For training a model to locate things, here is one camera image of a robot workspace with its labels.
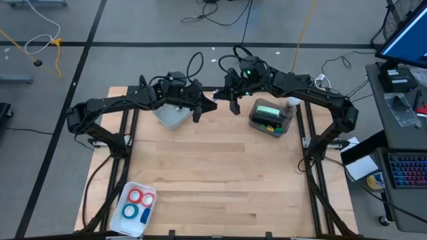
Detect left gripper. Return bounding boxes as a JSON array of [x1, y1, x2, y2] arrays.
[[151, 71, 219, 124]]

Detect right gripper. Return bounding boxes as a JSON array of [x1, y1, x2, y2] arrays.
[[213, 55, 272, 116]]

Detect mint green stapler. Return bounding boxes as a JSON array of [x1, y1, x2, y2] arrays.
[[254, 104, 282, 119]]

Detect black stapler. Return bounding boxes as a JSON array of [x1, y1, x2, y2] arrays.
[[250, 113, 285, 129]]

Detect red tape roll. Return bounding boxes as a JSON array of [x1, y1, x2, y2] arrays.
[[127, 187, 145, 205], [139, 191, 156, 209]]

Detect dark blue tape roll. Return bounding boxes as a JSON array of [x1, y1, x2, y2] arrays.
[[139, 207, 152, 225]]

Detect light blue tape roll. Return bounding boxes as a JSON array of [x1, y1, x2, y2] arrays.
[[121, 203, 139, 220]]

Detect white tall bin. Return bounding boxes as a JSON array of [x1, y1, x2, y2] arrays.
[[151, 103, 195, 131]]

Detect white bulb lamp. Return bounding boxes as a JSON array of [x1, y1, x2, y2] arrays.
[[284, 96, 302, 113]]

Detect grey translucent bin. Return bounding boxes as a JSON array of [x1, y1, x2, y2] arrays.
[[248, 97, 298, 139]]

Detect white paper sheet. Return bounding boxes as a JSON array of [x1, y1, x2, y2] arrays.
[[340, 136, 361, 153]]

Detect white shallow tray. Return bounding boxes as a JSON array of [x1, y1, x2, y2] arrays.
[[109, 181, 159, 238]]

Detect white paper pad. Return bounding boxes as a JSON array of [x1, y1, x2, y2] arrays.
[[345, 155, 380, 182]]

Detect black mini computer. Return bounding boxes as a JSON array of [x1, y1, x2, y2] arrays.
[[377, 67, 418, 93]]

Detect clear plastic bag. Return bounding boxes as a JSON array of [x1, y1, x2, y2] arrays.
[[383, 92, 422, 129]]

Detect black fan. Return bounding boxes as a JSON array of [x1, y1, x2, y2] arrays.
[[370, 0, 426, 51]]

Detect computer monitor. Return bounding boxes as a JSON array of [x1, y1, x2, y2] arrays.
[[374, 0, 427, 70]]

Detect grey desk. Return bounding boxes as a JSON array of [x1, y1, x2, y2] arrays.
[[365, 61, 427, 234]]

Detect grey cart base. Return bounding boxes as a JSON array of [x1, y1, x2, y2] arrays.
[[3, 0, 67, 9], [0, 73, 34, 85]]

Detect backlit keyboard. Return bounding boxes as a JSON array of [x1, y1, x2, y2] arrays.
[[388, 152, 427, 190]]

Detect black table frame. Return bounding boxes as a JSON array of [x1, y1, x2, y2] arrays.
[[73, 74, 360, 240]]

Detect yellow extension cable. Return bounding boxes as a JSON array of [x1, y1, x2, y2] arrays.
[[290, 0, 318, 75]]

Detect black power cables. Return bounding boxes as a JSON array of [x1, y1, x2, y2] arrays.
[[320, 49, 376, 116]]

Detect yellow floor cable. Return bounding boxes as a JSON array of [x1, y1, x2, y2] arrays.
[[0, 29, 63, 79]]

